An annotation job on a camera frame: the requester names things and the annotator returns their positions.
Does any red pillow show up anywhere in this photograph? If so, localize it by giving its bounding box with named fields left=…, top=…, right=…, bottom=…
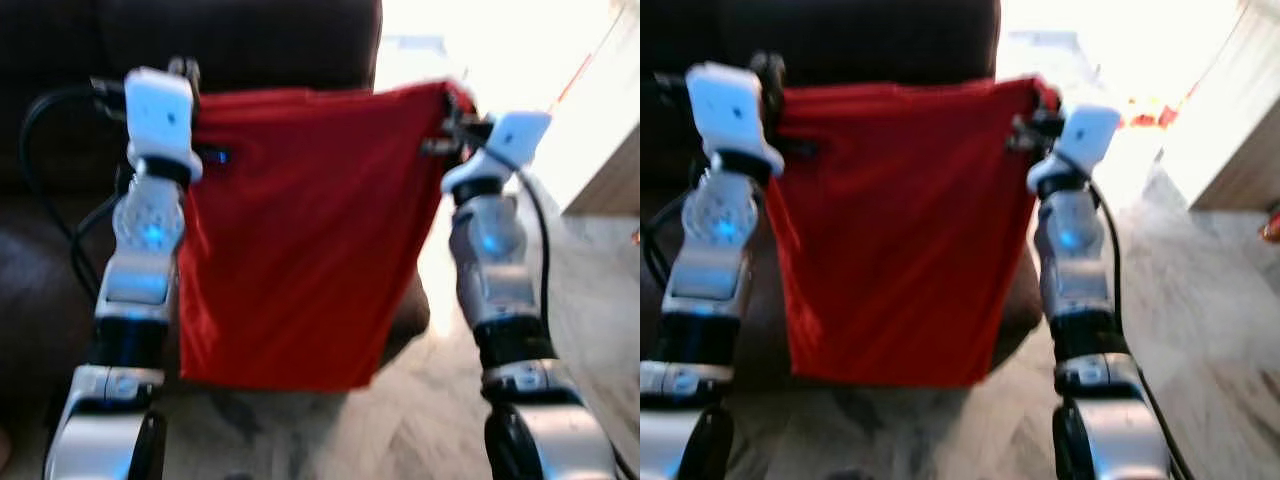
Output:
left=177, top=80, right=477, bottom=393
left=764, top=75, right=1062, bottom=389

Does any red orange object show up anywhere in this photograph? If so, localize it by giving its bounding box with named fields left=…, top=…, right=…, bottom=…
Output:
left=1122, top=92, right=1191, bottom=131

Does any light wooden furniture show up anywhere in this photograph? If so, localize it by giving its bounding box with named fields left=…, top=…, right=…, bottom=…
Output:
left=558, top=0, right=641, bottom=218
left=1158, top=0, right=1280, bottom=213

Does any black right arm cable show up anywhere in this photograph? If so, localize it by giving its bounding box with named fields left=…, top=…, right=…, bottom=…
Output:
left=478, top=145, right=641, bottom=480
left=1056, top=148, right=1197, bottom=480

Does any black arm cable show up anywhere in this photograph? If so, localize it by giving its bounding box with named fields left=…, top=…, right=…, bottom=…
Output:
left=478, top=145, right=641, bottom=480
left=640, top=72, right=703, bottom=293
left=1056, top=148, right=1197, bottom=480
left=18, top=78, right=133, bottom=303

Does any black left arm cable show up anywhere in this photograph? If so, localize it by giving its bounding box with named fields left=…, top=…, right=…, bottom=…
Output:
left=640, top=72, right=703, bottom=293
left=18, top=78, right=133, bottom=303

